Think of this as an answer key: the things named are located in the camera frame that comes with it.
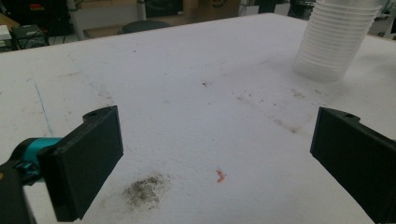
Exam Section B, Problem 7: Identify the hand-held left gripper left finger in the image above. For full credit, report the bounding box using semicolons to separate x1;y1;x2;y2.
36;105;124;222

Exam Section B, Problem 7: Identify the black monitor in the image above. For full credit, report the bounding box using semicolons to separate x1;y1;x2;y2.
144;0;184;19

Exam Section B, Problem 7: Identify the black equipment box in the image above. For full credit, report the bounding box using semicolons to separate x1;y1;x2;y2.
10;24;50;49

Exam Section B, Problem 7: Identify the stack of clear plastic cups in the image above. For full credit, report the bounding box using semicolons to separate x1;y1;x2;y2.
292;0;383;83

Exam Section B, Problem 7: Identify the dark round stool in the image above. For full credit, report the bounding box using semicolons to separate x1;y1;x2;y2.
120;20;173;35

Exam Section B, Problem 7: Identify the cardboard box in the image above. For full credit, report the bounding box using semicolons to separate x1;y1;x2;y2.
182;0;241;21

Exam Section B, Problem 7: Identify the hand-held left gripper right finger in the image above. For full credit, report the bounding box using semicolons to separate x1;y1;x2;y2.
310;106;396;224

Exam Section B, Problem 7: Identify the white metal pole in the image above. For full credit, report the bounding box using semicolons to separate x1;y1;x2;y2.
66;0;86;41

